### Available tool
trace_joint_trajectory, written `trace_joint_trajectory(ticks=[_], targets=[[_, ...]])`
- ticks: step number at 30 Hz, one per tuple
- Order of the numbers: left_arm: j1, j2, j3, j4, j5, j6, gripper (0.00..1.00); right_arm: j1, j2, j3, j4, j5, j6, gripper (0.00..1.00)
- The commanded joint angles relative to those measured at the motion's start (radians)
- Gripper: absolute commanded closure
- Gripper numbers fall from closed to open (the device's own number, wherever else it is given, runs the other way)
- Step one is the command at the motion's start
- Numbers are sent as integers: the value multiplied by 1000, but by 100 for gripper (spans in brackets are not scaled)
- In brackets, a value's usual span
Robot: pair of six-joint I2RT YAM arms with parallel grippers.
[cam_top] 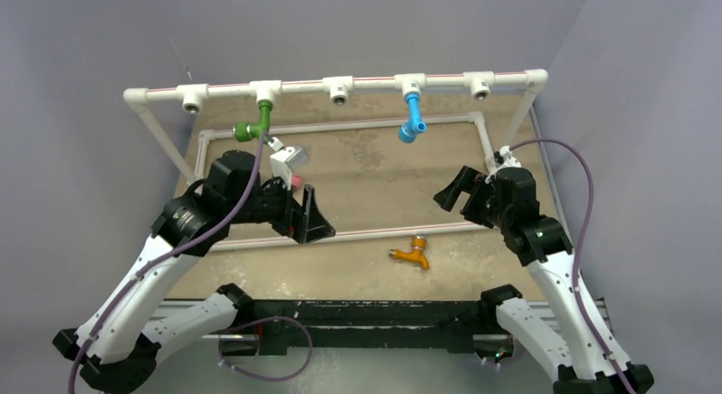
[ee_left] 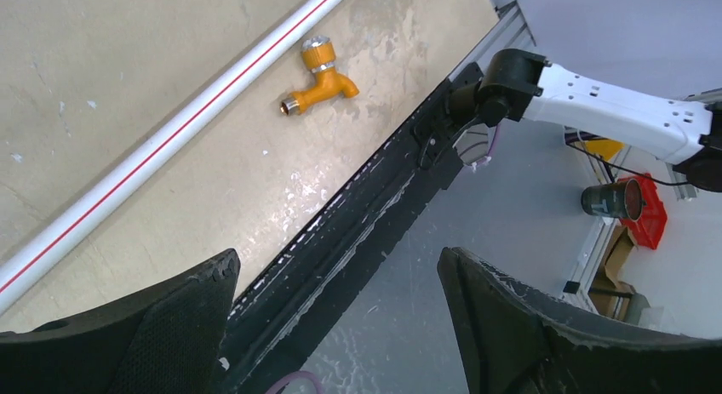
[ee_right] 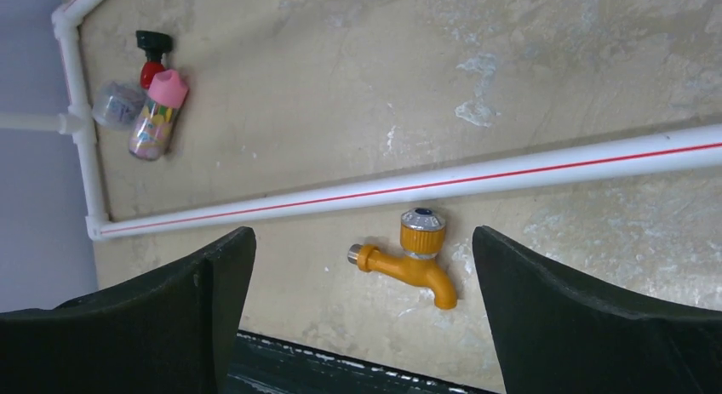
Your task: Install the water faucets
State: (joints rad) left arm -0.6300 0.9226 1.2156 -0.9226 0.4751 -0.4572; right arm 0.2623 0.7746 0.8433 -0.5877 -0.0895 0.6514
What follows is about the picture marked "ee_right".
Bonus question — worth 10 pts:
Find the clear plastic cup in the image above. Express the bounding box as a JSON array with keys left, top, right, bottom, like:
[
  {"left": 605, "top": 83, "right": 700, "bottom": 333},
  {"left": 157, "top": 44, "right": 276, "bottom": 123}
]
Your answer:
[{"left": 91, "top": 81, "right": 146, "bottom": 130}]

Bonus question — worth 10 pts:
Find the orange water faucet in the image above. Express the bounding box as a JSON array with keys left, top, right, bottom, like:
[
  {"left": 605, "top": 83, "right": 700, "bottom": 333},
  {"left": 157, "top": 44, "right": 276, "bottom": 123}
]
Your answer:
[{"left": 347, "top": 207, "right": 458, "bottom": 310}]

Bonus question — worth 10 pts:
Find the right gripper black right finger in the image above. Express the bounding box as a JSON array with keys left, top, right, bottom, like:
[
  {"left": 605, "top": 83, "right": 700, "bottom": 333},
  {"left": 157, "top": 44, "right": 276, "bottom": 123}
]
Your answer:
[{"left": 473, "top": 226, "right": 721, "bottom": 393}]

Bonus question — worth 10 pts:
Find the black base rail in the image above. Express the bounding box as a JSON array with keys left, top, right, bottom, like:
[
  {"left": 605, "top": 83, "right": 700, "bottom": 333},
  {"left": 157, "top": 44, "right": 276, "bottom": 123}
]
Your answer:
[{"left": 222, "top": 330, "right": 486, "bottom": 393}]

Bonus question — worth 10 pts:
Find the pink capped colourful bottle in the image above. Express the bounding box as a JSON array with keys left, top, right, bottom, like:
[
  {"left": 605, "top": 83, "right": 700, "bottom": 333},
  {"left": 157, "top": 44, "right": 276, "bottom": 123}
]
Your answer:
[{"left": 129, "top": 69, "right": 189, "bottom": 161}]

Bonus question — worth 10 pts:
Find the red and black faucet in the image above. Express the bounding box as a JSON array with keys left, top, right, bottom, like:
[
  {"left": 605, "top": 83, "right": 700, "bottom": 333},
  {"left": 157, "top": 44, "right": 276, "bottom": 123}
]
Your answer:
[{"left": 135, "top": 30, "right": 174, "bottom": 90}]

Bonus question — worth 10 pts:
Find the white PVC pipe frame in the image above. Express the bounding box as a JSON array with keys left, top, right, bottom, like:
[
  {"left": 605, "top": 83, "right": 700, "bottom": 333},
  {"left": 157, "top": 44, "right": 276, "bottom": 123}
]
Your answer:
[{"left": 1, "top": 0, "right": 721, "bottom": 241}]

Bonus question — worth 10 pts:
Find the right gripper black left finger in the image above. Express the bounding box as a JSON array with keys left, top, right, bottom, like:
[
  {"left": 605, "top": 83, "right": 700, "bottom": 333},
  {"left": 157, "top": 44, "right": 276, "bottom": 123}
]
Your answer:
[{"left": 1, "top": 227, "right": 256, "bottom": 393}]

